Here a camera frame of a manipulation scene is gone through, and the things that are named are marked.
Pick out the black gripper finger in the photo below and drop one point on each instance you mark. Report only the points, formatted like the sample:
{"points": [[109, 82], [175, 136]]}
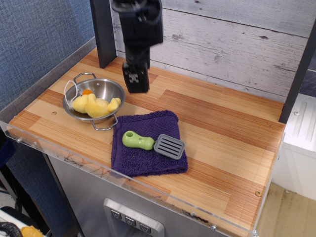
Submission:
{"points": [[142, 85], [127, 79]]}

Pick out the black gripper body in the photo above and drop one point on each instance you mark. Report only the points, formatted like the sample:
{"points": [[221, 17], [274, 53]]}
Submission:
{"points": [[137, 57]]}

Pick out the green and grey spatula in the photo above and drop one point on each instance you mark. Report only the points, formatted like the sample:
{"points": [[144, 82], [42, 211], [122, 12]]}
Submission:
{"points": [[165, 145]]}

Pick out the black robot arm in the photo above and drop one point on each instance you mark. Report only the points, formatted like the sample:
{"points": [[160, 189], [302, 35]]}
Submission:
{"points": [[142, 27]]}

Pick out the purple folded cloth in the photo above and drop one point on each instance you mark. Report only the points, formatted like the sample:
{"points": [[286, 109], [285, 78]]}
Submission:
{"points": [[135, 162]]}

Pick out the yellow plush duck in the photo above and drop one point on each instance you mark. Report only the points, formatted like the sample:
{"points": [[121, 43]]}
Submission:
{"points": [[89, 104]]}

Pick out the clear acrylic table guard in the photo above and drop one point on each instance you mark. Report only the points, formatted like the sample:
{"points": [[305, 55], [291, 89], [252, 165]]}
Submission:
{"points": [[222, 193]]}

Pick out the steel button control panel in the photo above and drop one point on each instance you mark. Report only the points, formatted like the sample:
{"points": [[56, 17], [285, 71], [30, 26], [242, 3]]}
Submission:
{"points": [[126, 222]]}

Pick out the white side cabinet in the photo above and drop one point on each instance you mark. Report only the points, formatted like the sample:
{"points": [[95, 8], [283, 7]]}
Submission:
{"points": [[295, 168]]}

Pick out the steel bowl with handles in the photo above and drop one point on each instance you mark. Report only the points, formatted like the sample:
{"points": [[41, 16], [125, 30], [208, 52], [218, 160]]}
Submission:
{"points": [[102, 88]]}

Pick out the black left frame post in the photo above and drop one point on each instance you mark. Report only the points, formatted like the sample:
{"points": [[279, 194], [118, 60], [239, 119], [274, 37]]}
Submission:
{"points": [[104, 32]]}

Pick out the black frame post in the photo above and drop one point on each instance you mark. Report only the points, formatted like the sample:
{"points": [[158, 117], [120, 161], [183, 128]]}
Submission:
{"points": [[299, 76], [104, 32]]}

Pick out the black right frame post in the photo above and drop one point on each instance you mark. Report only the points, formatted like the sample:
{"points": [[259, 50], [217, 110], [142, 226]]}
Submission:
{"points": [[299, 76]]}

